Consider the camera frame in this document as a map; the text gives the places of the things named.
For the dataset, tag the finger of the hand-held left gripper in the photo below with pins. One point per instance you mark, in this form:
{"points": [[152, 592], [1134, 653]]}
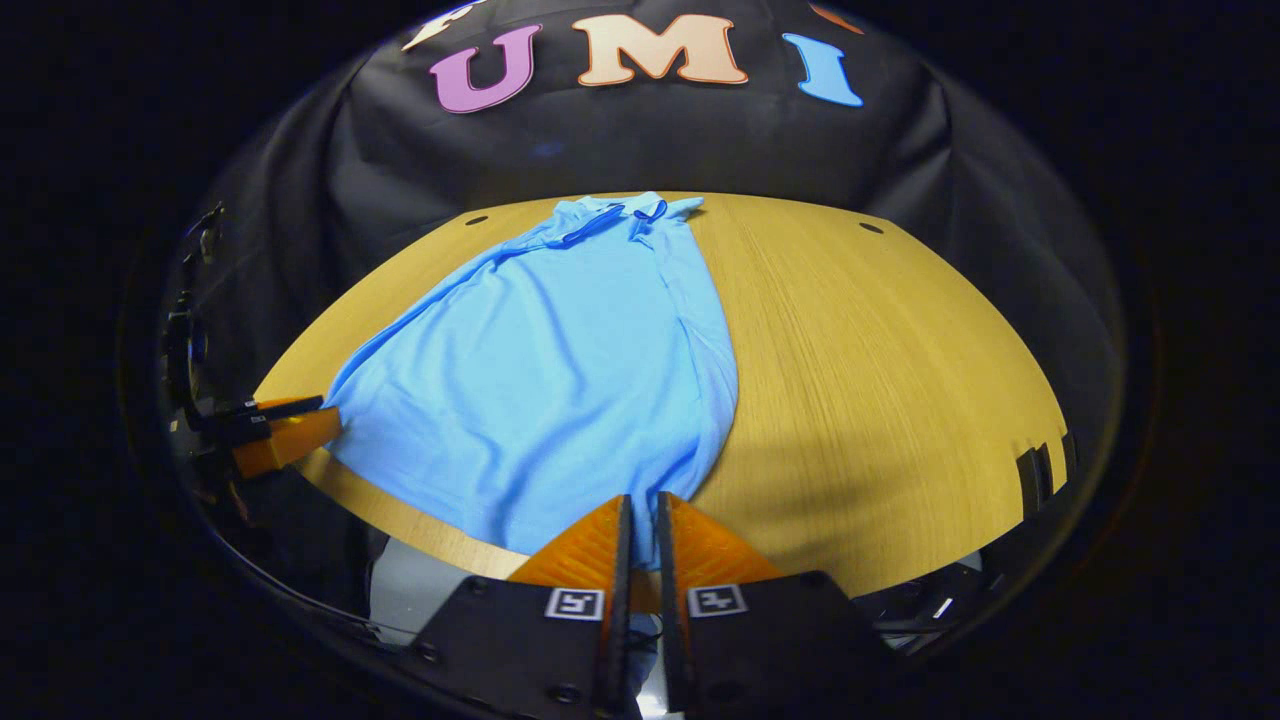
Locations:
{"points": [[285, 406], [285, 445]]}

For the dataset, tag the dark slotted object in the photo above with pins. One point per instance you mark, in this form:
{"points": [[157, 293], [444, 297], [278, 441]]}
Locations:
{"points": [[1035, 480]]}

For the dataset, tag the light blue T-shirt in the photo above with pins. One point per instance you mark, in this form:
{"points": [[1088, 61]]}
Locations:
{"points": [[540, 380]]}

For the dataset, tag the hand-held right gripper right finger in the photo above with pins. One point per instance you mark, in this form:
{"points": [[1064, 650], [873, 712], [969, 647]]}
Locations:
{"points": [[672, 650]]}

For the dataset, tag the black equipment stand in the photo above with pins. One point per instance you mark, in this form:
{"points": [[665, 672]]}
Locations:
{"points": [[205, 228]]}

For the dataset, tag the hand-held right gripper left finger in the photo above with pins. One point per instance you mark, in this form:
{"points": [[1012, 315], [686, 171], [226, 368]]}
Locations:
{"points": [[617, 650]]}

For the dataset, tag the black backdrop cloth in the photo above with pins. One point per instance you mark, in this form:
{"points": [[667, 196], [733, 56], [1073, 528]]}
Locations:
{"points": [[700, 140]]}

